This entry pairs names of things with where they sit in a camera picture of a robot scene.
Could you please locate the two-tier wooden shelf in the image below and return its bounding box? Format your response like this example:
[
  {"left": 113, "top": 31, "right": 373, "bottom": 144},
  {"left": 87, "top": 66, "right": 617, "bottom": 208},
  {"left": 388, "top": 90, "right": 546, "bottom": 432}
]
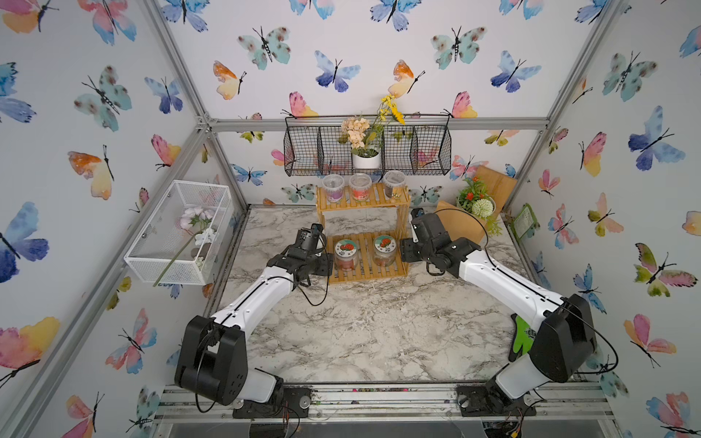
[{"left": 316, "top": 184, "right": 411, "bottom": 284}]

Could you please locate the yellow label seed jar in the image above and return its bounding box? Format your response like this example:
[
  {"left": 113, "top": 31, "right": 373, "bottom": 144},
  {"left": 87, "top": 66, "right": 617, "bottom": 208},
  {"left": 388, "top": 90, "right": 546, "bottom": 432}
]
[{"left": 382, "top": 170, "right": 406, "bottom": 198}]

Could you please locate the purple label seed jar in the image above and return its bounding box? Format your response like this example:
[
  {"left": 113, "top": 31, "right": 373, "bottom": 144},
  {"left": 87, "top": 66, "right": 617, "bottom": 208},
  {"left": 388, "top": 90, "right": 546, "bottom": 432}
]
[{"left": 321, "top": 174, "right": 345, "bottom": 204}]

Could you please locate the red label seed jar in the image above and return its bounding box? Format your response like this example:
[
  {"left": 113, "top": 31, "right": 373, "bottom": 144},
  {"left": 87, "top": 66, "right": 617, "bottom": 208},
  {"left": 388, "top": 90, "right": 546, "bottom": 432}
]
[{"left": 349, "top": 173, "right": 372, "bottom": 202}]

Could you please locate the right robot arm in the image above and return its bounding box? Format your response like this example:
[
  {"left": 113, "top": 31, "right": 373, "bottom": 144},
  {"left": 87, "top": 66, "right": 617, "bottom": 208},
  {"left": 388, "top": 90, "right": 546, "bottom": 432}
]
[{"left": 400, "top": 208, "right": 604, "bottom": 416}]

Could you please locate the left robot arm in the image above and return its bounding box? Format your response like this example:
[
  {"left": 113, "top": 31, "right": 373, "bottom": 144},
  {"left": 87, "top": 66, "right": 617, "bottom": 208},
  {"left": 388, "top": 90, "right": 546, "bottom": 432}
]
[{"left": 175, "top": 224, "right": 332, "bottom": 405}]

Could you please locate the left tomato lid jar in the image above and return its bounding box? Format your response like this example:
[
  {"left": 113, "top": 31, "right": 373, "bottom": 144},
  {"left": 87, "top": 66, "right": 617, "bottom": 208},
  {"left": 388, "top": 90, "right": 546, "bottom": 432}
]
[{"left": 334, "top": 238, "right": 359, "bottom": 271}]

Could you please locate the tomato lid jar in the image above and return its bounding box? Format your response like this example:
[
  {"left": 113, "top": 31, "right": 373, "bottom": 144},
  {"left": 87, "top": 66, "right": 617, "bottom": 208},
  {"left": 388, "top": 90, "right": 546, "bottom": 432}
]
[
  {"left": 374, "top": 235, "right": 397, "bottom": 268},
  {"left": 334, "top": 238, "right": 359, "bottom": 271}
]

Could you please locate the right tomato lid jar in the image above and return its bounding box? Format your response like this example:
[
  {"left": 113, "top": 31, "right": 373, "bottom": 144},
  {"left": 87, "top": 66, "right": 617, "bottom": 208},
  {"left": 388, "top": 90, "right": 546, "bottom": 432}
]
[{"left": 374, "top": 235, "right": 397, "bottom": 268}]

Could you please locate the wooden planter box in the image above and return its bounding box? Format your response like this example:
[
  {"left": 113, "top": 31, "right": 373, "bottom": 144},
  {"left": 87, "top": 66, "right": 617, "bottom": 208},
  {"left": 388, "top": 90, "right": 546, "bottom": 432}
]
[{"left": 436, "top": 166, "right": 517, "bottom": 244}]

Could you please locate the red green potted plant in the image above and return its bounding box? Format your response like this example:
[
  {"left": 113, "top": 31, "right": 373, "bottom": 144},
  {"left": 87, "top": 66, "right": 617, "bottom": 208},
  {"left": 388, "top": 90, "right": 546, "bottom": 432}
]
[{"left": 456, "top": 176, "right": 502, "bottom": 237}]

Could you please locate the small green framed sign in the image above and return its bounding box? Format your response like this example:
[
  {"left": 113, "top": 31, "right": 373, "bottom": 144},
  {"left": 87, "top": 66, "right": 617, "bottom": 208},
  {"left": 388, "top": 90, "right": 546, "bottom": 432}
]
[{"left": 511, "top": 204, "right": 540, "bottom": 241}]

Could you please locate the pink artificial flower stem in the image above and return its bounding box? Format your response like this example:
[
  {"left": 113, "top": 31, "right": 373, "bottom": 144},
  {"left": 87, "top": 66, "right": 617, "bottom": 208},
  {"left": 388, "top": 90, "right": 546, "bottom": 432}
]
[{"left": 153, "top": 206, "right": 217, "bottom": 287}]

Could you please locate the green gardening glove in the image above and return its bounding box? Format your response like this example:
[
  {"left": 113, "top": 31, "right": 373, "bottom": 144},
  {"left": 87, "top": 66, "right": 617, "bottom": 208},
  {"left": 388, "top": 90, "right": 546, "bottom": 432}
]
[{"left": 507, "top": 313, "right": 536, "bottom": 362}]

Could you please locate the white pot with flowers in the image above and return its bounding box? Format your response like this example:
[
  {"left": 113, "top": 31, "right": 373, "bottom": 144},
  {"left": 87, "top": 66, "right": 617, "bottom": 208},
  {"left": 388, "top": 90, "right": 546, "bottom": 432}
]
[{"left": 337, "top": 94, "right": 405, "bottom": 160}]

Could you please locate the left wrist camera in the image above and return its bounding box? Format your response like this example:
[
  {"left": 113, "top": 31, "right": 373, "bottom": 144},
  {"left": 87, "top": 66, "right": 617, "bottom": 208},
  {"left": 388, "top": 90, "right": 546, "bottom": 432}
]
[{"left": 295, "top": 224, "right": 323, "bottom": 254}]

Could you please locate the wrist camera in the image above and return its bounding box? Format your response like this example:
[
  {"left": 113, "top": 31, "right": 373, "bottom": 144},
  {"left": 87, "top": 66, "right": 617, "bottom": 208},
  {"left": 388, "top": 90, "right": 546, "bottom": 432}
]
[
  {"left": 295, "top": 224, "right": 323, "bottom": 254},
  {"left": 411, "top": 207, "right": 425, "bottom": 232}
]

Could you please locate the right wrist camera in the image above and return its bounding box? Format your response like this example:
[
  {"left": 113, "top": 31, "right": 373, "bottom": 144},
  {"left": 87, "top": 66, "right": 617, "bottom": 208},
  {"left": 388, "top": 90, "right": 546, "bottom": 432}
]
[{"left": 411, "top": 207, "right": 425, "bottom": 232}]

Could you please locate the black wire wall basket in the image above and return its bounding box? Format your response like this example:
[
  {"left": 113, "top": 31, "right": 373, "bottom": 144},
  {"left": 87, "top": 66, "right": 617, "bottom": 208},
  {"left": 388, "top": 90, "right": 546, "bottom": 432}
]
[{"left": 282, "top": 116, "right": 453, "bottom": 177}]

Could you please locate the white mesh wall basket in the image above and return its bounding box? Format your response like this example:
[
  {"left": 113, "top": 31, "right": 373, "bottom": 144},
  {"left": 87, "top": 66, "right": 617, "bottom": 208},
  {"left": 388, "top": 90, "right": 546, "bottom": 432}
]
[{"left": 124, "top": 180, "right": 234, "bottom": 286}]

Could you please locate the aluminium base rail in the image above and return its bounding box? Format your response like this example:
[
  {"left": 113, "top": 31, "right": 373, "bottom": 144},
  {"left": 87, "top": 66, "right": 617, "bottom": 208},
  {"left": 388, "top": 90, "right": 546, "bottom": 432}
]
[{"left": 155, "top": 381, "right": 614, "bottom": 423}]

